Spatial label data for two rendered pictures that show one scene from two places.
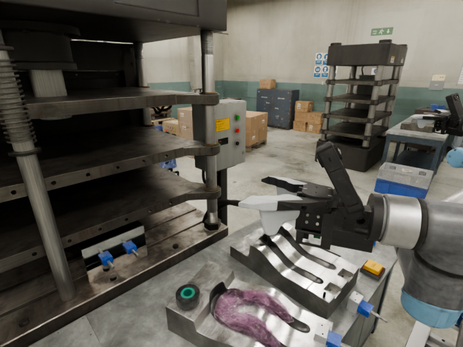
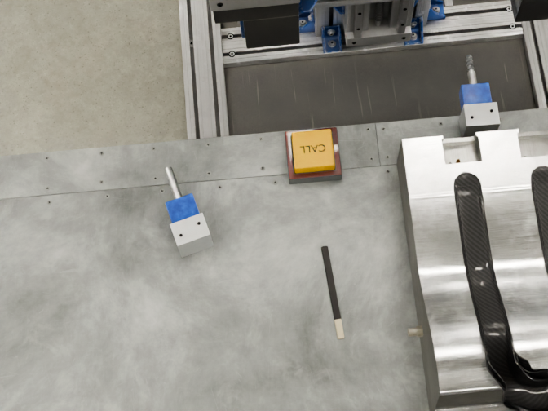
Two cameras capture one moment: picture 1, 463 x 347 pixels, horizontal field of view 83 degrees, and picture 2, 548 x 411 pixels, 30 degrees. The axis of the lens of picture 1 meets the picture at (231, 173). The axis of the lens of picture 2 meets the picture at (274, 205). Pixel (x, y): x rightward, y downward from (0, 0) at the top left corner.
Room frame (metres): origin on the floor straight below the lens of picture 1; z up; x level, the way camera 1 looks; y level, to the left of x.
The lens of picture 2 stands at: (1.41, -0.25, 2.23)
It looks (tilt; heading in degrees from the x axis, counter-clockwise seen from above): 69 degrees down; 225
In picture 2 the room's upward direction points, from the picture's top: 6 degrees counter-clockwise
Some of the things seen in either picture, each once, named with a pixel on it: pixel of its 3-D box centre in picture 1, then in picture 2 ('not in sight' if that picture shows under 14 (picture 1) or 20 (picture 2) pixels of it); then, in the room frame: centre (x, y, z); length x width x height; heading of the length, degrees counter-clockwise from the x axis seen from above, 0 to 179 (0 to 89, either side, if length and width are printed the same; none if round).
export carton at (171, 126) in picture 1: (177, 130); not in sight; (6.07, 1.26, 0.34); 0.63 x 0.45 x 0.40; 48
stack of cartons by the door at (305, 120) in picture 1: (309, 116); not in sight; (7.48, -2.21, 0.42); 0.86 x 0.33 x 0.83; 48
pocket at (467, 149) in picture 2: (344, 277); (459, 152); (0.82, -0.45, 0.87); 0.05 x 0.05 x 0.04; 44
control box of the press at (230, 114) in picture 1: (221, 210); not in sight; (1.61, 0.07, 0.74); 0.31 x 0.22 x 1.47; 134
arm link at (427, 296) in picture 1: (431, 278); not in sight; (0.33, -0.32, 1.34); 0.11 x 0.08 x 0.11; 160
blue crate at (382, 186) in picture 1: (401, 186); not in sight; (3.41, -2.41, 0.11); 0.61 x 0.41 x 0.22; 48
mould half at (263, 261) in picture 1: (289, 257); (517, 303); (0.95, -0.26, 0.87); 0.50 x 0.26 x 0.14; 44
